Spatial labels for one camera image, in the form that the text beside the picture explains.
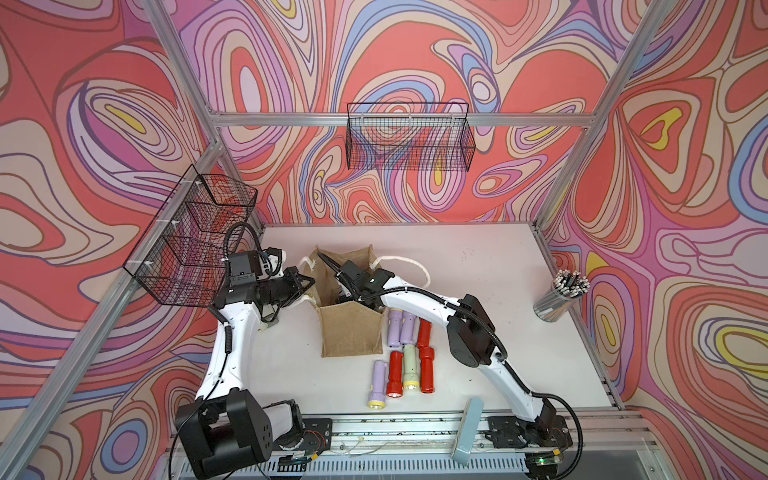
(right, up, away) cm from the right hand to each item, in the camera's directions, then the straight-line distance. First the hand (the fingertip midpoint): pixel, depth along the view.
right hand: (349, 317), depth 91 cm
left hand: (-7, +13, -12) cm, 19 cm away
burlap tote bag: (+1, 0, -11) cm, 11 cm away
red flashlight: (+14, -16, -12) cm, 24 cm away
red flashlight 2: (+23, -14, -9) cm, 28 cm away
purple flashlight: (+14, -2, -2) cm, 14 cm away
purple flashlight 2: (+9, -17, -13) cm, 24 cm away
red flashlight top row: (+23, -4, -4) cm, 23 cm away
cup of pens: (+61, +11, -10) cm, 63 cm away
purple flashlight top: (+18, -3, -2) cm, 19 cm away
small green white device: (-26, -3, -1) cm, 27 cm away
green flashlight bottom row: (+18, -11, -10) cm, 24 cm away
